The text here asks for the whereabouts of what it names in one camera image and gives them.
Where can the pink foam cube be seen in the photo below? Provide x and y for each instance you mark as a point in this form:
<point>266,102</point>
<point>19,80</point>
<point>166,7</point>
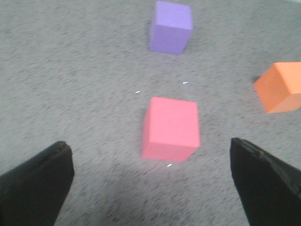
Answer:
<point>170,130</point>

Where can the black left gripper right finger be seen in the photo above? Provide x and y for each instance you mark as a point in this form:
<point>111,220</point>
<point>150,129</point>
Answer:
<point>269,188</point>

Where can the purple foam cube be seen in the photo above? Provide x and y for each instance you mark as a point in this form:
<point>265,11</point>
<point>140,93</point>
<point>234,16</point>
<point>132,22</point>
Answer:
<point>171,27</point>

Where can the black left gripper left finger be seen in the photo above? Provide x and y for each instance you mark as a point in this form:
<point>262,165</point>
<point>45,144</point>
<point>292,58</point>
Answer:
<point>33,193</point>

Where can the orange foam cube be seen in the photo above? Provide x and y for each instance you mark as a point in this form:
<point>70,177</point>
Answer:
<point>279,88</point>

